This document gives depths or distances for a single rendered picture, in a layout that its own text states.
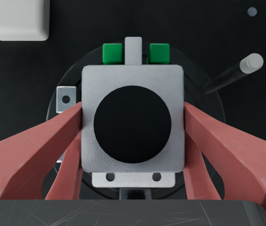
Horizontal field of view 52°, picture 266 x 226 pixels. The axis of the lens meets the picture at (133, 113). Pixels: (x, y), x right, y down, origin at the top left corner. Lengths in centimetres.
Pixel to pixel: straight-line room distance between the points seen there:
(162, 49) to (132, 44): 2
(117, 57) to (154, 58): 2
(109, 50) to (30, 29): 9
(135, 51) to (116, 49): 1
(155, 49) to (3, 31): 13
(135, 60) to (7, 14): 13
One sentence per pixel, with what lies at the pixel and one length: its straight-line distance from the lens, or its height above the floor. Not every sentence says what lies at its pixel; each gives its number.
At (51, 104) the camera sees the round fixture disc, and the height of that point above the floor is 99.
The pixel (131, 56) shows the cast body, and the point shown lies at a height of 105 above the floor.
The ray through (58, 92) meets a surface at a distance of 20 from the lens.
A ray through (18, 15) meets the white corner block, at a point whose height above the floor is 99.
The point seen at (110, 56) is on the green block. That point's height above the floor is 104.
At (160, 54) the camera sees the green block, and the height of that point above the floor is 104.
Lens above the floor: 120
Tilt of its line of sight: 86 degrees down
